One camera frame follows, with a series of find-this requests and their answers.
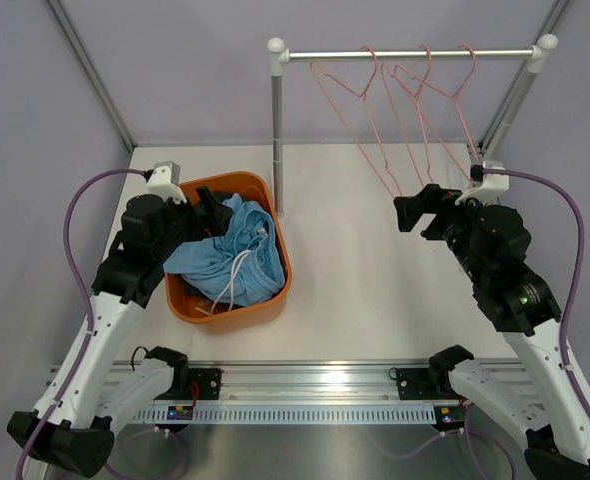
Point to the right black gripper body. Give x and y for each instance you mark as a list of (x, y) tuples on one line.
[(458, 234)]

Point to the pink hanger of blue shorts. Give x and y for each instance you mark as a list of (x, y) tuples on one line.
[(322, 76)]

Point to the pink hanger of green shorts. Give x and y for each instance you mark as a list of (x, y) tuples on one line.
[(450, 95)]

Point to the orange plastic laundry basket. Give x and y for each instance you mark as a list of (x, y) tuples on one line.
[(218, 319)]

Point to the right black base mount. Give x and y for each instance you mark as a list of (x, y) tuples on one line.
[(423, 383)]

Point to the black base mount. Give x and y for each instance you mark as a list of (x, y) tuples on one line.
[(204, 382), (423, 383)]

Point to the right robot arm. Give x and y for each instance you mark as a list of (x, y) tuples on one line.
[(554, 435)]

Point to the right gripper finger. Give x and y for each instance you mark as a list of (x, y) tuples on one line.
[(408, 216), (428, 200)]

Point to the light blue shorts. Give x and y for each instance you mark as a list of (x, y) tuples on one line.
[(240, 268)]

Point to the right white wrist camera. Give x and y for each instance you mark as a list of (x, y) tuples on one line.
[(489, 183)]

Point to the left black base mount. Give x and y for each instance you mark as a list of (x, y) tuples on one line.
[(204, 382)]

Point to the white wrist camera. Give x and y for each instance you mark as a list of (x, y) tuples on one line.
[(163, 180), (489, 183)]

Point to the dark navy shorts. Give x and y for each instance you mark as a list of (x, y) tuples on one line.
[(192, 295)]

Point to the aluminium rail frame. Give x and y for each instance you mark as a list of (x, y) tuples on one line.
[(323, 382)]

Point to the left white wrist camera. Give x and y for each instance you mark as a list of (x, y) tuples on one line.
[(163, 180)]

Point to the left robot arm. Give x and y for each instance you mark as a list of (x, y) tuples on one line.
[(71, 427)]

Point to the slotted grey cable duct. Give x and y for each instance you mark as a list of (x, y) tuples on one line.
[(396, 414)]

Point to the white metal clothes rack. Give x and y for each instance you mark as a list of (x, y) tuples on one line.
[(535, 58)]

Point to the pink hanger of navy shorts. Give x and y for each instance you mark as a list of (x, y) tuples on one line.
[(407, 123)]

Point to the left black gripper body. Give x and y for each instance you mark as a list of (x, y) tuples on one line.
[(184, 225)]

